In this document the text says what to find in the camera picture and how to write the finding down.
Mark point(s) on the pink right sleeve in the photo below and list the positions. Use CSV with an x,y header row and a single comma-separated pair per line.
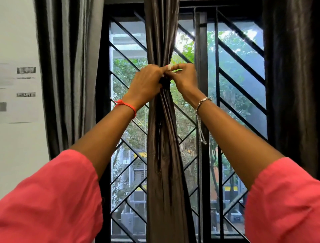
x,y
285,205

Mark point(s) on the person's left fingers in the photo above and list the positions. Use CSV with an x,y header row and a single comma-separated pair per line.
x,y
161,72

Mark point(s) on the pink left sleeve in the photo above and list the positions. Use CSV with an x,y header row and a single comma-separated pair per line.
x,y
50,200

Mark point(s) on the person's left hand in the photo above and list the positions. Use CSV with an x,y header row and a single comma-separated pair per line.
x,y
143,83

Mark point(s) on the person's left forearm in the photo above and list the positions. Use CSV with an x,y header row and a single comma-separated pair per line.
x,y
106,136

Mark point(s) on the black metal window grille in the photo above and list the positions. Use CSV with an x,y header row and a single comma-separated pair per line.
x,y
241,63

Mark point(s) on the person's right forearm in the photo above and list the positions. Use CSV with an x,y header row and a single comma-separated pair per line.
x,y
235,142

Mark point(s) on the pink sleeve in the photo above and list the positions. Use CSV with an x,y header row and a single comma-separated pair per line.
x,y
285,205
50,200

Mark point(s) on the grey pleated curtain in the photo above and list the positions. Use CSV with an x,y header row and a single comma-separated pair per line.
x,y
67,75

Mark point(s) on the black window frame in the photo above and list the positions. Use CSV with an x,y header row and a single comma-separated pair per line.
x,y
102,62

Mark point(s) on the gathered brown satin curtain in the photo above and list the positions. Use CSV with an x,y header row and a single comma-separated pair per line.
x,y
166,162

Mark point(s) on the person's right hand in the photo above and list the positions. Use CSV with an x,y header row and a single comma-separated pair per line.
x,y
186,81

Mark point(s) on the white paper sheet with print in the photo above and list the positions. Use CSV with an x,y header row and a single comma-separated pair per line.
x,y
21,100

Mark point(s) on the person's right fingers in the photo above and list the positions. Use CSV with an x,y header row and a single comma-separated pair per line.
x,y
176,68

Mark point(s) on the dark brown hanging curtain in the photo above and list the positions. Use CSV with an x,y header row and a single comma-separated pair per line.
x,y
292,87

